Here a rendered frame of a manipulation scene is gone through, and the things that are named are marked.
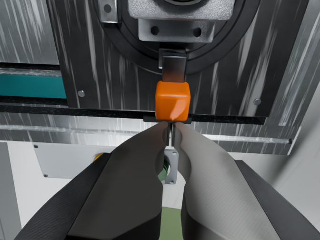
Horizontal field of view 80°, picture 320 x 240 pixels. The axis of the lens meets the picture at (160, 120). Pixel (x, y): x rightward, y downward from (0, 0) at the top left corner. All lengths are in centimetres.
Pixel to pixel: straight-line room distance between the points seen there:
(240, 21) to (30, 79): 24
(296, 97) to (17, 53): 35
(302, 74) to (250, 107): 7
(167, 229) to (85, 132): 30
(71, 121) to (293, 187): 47
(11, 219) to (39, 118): 239
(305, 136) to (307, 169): 9
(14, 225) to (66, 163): 243
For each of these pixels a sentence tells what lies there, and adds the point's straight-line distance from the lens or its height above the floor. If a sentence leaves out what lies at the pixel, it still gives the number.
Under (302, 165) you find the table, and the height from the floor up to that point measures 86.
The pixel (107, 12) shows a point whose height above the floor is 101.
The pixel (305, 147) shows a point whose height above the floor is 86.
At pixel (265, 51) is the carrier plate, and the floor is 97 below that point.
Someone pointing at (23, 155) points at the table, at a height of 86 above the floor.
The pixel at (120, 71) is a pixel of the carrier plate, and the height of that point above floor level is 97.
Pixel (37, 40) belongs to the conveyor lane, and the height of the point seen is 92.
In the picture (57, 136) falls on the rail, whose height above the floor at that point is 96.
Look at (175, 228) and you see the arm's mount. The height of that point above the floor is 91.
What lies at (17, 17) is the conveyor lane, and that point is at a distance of 32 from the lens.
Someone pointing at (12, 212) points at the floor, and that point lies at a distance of 256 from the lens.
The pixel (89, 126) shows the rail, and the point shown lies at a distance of 27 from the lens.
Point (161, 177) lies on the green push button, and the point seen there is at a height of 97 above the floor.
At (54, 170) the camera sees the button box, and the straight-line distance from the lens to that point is 34.
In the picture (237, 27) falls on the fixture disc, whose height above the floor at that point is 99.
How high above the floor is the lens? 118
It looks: 62 degrees down
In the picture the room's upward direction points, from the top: 175 degrees counter-clockwise
